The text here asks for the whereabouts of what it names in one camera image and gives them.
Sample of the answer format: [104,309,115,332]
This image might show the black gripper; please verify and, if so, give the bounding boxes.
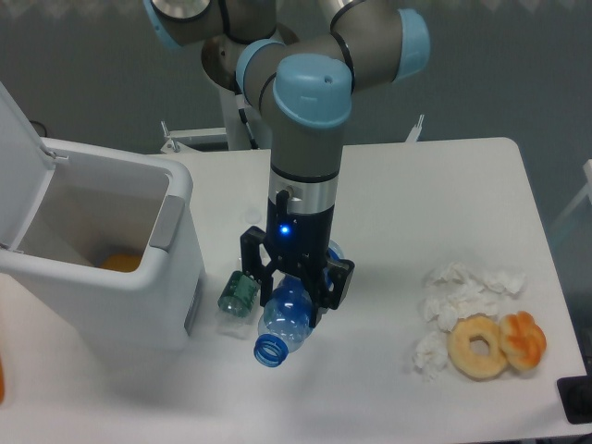
[240,190,355,327]

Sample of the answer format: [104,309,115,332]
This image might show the blue plastic bottle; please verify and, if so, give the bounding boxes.
[252,239,347,369]

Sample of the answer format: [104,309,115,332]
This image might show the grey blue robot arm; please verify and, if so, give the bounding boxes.
[144,1,430,327]

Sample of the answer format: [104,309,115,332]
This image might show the green crushed plastic bottle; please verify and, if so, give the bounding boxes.
[216,270,260,339]

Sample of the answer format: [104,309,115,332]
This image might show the orange item in trash can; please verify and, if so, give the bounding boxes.
[100,253,142,273]

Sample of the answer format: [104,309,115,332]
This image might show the white trash can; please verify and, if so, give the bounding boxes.
[1,140,204,349]

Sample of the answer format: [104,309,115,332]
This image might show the white trash can lid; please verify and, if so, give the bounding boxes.
[1,87,68,253]

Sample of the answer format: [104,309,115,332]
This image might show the small crumpled white tissue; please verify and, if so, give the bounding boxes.
[413,331,449,382]

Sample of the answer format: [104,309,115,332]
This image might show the orange glazed pastry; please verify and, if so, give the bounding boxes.
[499,311,547,372]

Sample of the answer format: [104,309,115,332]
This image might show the black device at edge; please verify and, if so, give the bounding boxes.
[557,376,591,425]

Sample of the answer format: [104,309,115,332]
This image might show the orange object at left edge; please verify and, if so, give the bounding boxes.
[0,358,6,405]

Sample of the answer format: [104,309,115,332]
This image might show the ring donut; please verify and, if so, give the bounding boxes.
[447,315,508,380]

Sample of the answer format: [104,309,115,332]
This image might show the white frame at right edge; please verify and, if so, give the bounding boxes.
[548,159,591,254]

